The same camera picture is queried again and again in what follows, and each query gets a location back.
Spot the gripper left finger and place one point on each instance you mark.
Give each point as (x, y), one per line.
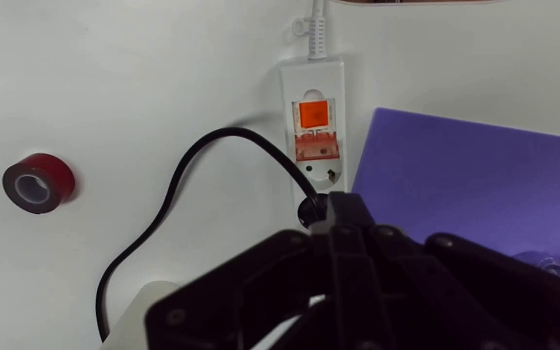
(260, 272)

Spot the red tape roll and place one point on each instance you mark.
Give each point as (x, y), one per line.
(49, 170)

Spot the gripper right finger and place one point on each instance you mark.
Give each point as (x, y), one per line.
(455, 282)

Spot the orange rocker switch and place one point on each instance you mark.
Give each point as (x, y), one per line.
(313, 114)

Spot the cream white object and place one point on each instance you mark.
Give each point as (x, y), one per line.
(129, 316)

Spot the clear plastic object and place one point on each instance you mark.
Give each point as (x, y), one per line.
(559, 266)

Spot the white power strip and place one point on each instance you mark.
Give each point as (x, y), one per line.
(315, 75)

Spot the purple board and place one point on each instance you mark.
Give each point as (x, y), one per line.
(469, 184)

